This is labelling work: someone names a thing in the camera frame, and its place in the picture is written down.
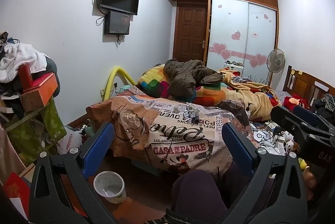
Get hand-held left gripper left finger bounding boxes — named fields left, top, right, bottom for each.
left=29, top=122, right=118, bottom=224

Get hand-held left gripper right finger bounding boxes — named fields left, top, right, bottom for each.
left=222, top=122, right=308, bottom=224

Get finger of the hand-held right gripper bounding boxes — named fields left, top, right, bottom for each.
left=270, top=106, right=303, bottom=136
left=292, top=105, right=326, bottom=126

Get white paper cup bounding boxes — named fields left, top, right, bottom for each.
left=93, top=171, right=127, bottom=204

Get clear wrapper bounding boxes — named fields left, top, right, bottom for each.
left=182, top=103, right=203, bottom=120

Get person's right hand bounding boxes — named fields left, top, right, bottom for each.
left=303, top=165, right=319, bottom=201

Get red plush toy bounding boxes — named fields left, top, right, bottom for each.
left=283, top=94, right=311, bottom=112

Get dark patterned cloth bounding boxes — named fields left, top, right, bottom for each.
left=313, top=93, right=335, bottom=116

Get wooden bed headboard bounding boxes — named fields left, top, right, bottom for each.
left=283, top=65, right=335, bottom=107

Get spotted white plush toy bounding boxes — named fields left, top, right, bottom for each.
left=283, top=132, right=297, bottom=154

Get yellow cartoon blanket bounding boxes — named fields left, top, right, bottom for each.
left=218, top=68, right=282, bottom=122

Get white plastic bag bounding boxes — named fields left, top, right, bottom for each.
left=56, top=126, right=87, bottom=155

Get white standing fan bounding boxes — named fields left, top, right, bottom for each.
left=266, top=49, right=286, bottom=87

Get person's leg in purple pants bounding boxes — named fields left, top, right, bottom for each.
left=170, top=169, right=228, bottom=224

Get printed brown bed blanket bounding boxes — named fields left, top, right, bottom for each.
left=86, top=84, right=259, bottom=175

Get white bedside cabinet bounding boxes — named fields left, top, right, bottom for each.
left=224, top=60, right=245, bottom=76

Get yellow foam tube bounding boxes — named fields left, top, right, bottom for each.
left=103, top=66, right=137, bottom=102

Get orange cardboard box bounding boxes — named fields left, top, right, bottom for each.
left=19, top=73, right=58, bottom=112

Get colourful checked quilt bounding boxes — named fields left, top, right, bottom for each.
left=137, top=64, right=236, bottom=107

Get dark grey cushion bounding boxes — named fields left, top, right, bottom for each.
left=46, top=57, right=61, bottom=99

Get olive padded jacket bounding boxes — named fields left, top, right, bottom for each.
left=164, top=59, right=224, bottom=99

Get red floral gift bag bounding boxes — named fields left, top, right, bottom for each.
left=4, top=173, right=31, bottom=214

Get sliding wardrobe with heart stickers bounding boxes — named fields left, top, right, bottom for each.
left=208, top=0, right=278, bottom=84

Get red box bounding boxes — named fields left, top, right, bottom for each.
left=18, top=63, right=35, bottom=88

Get white cloth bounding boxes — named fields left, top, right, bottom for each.
left=0, top=43, right=50, bottom=83

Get black box under television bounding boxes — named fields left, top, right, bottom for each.
left=104, top=11, right=131, bottom=35

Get brown wooden door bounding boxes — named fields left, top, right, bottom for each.
left=173, top=3, right=209, bottom=64

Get tangle of white cables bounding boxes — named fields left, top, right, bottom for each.
left=250, top=121, right=288, bottom=156

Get black television cable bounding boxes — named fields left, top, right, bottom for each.
left=92, top=0, right=106, bottom=27

